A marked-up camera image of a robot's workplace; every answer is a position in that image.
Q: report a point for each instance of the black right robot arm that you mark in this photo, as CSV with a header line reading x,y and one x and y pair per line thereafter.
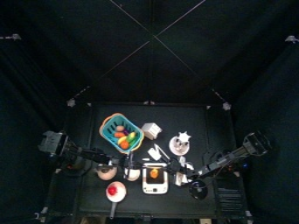
x,y
233,156

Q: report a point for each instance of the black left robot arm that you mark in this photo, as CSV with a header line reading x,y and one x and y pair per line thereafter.
x,y
79,152

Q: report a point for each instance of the orange toy squash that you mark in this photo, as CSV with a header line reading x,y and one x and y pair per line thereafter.
x,y
153,173

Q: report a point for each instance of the white toy cup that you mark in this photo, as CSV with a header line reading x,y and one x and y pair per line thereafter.
x,y
132,175

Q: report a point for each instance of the white toy bottle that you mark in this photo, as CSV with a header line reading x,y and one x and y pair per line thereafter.
x,y
179,178

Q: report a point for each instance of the orange toy carrot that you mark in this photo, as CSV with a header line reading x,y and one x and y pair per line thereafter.
x,y
124,145

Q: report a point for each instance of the white toy spatula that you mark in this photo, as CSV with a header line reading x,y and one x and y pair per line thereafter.
x,y
161,150

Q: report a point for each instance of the yellow toy banana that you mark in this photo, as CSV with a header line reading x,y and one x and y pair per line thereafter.
x,y
121,140

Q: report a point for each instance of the white round plate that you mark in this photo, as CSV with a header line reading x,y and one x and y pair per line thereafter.
x,y
176,148

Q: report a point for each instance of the beige toy pot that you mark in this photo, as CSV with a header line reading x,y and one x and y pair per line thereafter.
x,y
105,172

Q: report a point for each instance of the green toy vegetable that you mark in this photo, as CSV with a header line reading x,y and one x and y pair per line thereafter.
x,y
131,136

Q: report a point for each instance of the red toy tomato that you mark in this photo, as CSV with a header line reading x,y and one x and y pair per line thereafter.
x,y
119,134

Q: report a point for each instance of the red toy strawberry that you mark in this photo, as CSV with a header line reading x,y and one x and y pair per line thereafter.
x,y
112,190

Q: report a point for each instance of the purple toy eggplant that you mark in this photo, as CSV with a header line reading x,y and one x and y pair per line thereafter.
x,y
125,132

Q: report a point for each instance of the white frying pan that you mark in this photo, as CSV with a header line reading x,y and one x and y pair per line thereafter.
x,y
116,194

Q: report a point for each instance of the black round lid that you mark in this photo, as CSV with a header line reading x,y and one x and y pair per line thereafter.
x,y
197,189

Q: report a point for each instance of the beige toy egg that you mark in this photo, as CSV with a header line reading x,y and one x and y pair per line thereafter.
x,y
120,128

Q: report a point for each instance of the white spiky toy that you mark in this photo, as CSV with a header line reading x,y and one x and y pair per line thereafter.
x,y
183,137

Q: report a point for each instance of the white toy toaster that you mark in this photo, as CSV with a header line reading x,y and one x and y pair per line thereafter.
x,y
151,130

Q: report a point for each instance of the teal basket with orange rim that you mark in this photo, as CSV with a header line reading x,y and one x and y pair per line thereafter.
x,y
108,128

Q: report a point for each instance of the grey frame clamp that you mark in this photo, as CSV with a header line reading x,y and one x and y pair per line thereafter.
x,y
15,37
291,38
225,106
71,102
148,102

